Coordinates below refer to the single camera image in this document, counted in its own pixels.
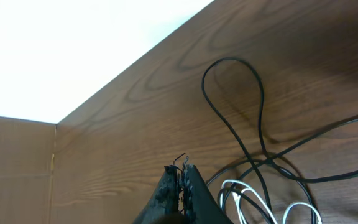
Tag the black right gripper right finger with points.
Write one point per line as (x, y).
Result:
(199, 205)

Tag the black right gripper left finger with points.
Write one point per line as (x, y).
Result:
(164, 200)

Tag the brown cardboard panel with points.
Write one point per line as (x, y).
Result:
(26, 150)

